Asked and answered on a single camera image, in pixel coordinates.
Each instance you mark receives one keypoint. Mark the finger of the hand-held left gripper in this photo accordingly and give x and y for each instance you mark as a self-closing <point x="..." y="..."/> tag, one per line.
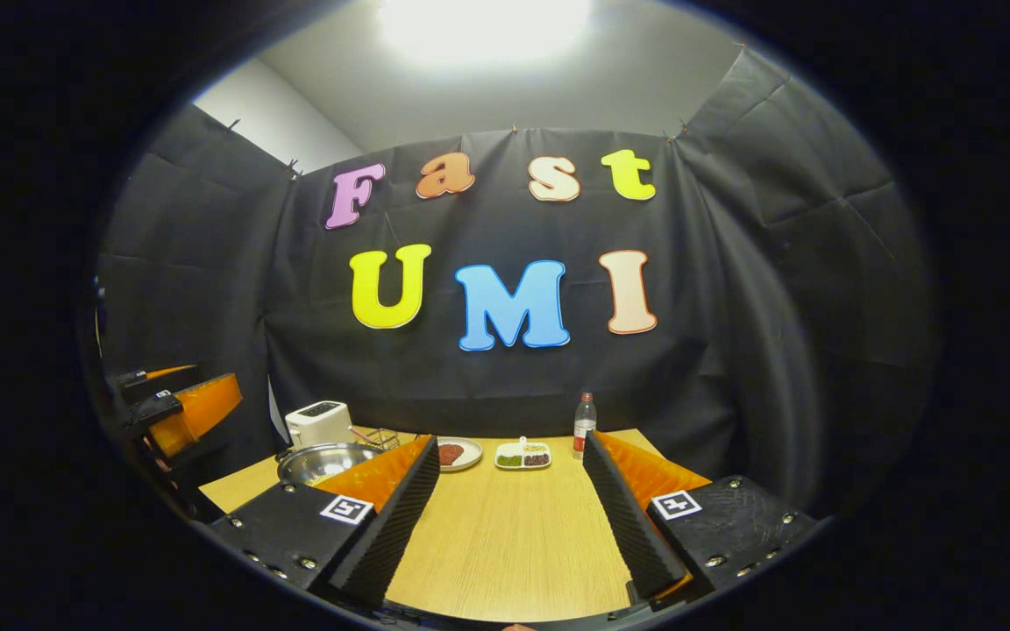
<point x="154" y="384"/>
<point x="202" y="407"/>

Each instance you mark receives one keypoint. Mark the clear plastic water bottle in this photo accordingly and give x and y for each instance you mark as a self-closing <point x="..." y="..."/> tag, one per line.
<point x="585" y="429"/>

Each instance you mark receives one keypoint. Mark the white divided dish with beans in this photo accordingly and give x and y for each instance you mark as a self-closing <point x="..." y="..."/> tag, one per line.
<point x="522" y="457"/>

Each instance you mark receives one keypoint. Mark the stainless steel pot with beans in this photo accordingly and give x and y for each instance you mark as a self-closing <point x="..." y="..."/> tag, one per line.
<point x="321" y="460"/>

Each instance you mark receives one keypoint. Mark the black backdrop cloth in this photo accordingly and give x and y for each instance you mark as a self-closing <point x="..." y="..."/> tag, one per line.
<point x="487" y="377"/>

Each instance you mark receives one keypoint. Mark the pink striped straw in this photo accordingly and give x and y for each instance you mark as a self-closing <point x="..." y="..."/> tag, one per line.
<point x="359" y="434"/>

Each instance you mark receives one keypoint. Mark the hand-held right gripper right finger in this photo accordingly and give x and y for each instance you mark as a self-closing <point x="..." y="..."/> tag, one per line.
<point x="623" y="526"/>

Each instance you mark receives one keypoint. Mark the white plate with meat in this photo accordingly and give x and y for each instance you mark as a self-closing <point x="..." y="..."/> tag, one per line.
<point x="457" y="454"/>

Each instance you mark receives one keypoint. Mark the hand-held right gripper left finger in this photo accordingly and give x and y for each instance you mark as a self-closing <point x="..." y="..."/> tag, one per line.
<point x="391" y="526"/>

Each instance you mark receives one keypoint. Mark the white toaster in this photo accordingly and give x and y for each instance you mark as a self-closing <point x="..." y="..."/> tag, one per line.
<point x="319" y="425"/>

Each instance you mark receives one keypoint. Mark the ceiling light panel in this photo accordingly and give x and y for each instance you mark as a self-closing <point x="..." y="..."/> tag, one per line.
<point x="483" y="26"/>

